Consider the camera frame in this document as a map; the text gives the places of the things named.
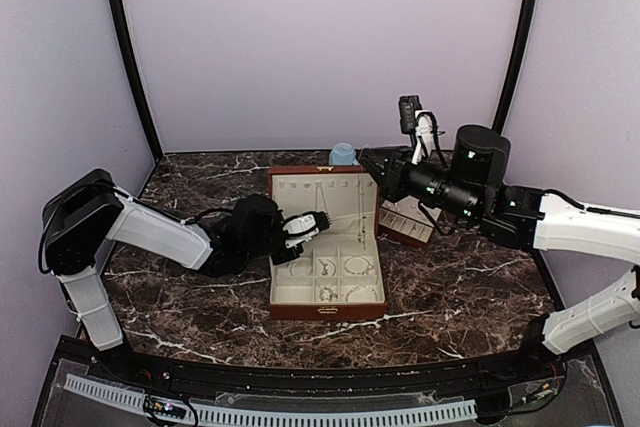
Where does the gold crystal pendant earring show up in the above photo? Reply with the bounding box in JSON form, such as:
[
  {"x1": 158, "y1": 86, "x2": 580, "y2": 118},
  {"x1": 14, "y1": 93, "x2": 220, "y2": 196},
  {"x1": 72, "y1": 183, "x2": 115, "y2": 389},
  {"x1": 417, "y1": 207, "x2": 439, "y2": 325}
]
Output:
[{"x1": 318, "y1": 286, "x2": 339, "y2": 302}]

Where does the light blue faceted mug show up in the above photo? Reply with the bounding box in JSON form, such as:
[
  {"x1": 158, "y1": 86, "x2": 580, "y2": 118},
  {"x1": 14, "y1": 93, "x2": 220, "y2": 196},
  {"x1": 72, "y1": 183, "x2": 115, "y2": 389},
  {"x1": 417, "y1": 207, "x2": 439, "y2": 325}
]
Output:
[{"x1": 329, "y1": 142, "x2": 358, "y2": 166}]

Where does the silver bangle back right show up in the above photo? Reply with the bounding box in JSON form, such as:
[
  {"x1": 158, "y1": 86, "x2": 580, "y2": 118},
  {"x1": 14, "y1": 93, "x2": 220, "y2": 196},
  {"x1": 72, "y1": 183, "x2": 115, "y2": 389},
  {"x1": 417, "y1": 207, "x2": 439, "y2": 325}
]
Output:
[{"x1": 343, "y1": 256, "x2": 376, "y2": 276}]

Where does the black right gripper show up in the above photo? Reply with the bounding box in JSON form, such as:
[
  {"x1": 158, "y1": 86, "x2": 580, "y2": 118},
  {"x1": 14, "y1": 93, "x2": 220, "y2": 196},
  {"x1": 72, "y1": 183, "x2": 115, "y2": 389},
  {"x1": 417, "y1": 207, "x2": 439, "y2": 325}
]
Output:
[{"x1": 357, "y1": 144, "x2": 483, "y2": 222}]

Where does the white perforated cable rail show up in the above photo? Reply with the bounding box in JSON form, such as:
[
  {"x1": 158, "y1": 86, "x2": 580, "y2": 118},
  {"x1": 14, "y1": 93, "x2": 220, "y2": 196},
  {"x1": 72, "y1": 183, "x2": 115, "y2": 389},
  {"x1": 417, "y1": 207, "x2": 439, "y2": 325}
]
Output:
[{"x1": 63, "y1": 374, "x2": 478, "y2": 426}]

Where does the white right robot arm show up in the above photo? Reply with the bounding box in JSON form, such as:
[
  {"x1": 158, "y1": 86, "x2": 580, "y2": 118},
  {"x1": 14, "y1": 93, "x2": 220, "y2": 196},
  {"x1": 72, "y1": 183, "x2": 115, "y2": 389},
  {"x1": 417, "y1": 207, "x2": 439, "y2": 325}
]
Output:
[{"x1": 360, "y1": 95, "x2": 639, "y2": 381}]

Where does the red jewelry box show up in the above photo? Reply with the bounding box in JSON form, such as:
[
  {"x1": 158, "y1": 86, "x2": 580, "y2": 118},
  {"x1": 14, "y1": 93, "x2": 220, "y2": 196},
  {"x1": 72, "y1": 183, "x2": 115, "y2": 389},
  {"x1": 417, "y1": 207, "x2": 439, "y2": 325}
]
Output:
[{"x1": 268, "y1": 166, "x2": 388, "y2": 321}]

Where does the silver bangle front right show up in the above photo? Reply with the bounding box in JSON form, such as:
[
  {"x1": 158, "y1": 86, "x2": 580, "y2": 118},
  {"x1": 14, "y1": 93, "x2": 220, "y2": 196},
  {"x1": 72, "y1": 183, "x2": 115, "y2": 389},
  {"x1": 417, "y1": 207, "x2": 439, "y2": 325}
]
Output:
[{"x1": 344, "y1": 285, "x2": 382, "y2": 304}]

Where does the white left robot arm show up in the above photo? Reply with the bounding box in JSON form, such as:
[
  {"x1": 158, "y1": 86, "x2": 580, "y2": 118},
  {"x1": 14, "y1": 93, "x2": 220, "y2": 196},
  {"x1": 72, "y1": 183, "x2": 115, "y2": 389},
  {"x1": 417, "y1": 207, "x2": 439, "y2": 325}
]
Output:
[{"x1": 37, "y1": 168, "x2": 331, "y2": 383}]

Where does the red jewelry display tray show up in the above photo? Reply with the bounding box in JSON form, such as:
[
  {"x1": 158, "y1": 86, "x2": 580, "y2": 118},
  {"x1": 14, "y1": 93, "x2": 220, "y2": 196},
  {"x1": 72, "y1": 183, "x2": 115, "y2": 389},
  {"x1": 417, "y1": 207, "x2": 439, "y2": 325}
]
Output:
[{"x1": 378, "y1": 197, "x2": 435, "y2": 248}]

